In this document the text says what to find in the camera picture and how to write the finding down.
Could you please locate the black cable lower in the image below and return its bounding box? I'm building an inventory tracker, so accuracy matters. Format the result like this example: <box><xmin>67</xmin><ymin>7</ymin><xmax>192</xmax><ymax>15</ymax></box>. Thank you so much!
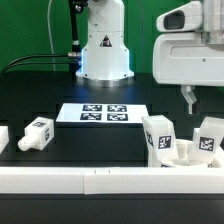
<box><xmin>0</xmin><ymin>60</ymin><xmax>82</xmax><ymax>76</ymax></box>

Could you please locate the black cable upper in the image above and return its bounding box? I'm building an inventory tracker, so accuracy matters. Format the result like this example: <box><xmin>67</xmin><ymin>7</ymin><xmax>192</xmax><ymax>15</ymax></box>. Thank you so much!
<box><xmin>0</xmin><ymin>51</ymin><xmax>82</xmax><ymax>75</ymax></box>

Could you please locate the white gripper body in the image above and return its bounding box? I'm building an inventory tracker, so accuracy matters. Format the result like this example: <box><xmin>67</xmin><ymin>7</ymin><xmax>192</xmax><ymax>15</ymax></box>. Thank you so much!
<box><xmin>153</xmin><ymin>0</ymin><xmax>224</xmax><ymax>86</ymax></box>

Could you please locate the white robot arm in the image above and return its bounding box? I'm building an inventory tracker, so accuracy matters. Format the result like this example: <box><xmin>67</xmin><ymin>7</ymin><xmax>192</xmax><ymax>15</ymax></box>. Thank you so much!
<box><xmin>76</xmin><ymin>0</ymin><xmax>224</xmax><ymax>106</ymax></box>

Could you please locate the white front fence bar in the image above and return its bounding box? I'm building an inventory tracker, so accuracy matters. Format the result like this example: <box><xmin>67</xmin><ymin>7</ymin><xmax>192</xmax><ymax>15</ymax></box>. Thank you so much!
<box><xmin>0</xmin><ymin>167</ymin><xmax>224</xmax><ymax>195</ymax></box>

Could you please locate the white marker sheet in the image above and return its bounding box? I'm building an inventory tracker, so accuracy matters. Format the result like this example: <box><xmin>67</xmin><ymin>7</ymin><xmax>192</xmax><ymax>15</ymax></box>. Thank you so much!
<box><xmin>56</xmin><ymin>103</ymin><xmax>148</xmax><ymax>124</ymax></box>

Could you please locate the black cable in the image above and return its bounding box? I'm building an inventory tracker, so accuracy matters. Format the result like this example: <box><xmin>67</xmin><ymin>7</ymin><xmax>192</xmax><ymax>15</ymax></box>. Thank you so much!
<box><xmin>0</xmin><ymin>51</ymin><xmax>82</xmax><ymax>75</ymax></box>
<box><xmin>0</xmin><ymin>60</ymin><xmax>82</xmax><ymax>76</ymax></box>

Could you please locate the white thin cable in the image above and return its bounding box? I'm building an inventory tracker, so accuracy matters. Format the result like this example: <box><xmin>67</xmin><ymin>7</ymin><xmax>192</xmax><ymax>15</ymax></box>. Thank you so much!
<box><xmin>46</xmin><ymin>0</ymin><xmax>57</xmax><ymax>72</ymax></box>

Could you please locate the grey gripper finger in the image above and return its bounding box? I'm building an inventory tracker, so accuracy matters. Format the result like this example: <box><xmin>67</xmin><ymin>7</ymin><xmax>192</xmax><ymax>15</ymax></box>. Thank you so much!
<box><xmin>181</xmin><ymin>85</ymin><xmax>199</xmax><ymax>115</ymax></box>

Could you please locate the white left fence bar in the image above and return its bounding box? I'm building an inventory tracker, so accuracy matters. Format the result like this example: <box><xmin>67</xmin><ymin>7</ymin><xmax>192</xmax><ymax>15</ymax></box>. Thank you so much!
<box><xmin>0</xmin><ymin>126</ymin><xmax>9</xmax><ymax>154</ymax></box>

